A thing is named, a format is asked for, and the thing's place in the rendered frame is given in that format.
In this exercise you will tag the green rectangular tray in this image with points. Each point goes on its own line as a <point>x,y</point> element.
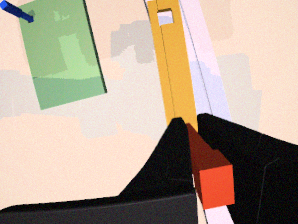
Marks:
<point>61,52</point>

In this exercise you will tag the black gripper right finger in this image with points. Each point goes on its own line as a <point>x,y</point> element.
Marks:
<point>265,171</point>

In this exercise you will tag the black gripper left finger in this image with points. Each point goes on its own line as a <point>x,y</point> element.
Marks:
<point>161,193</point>

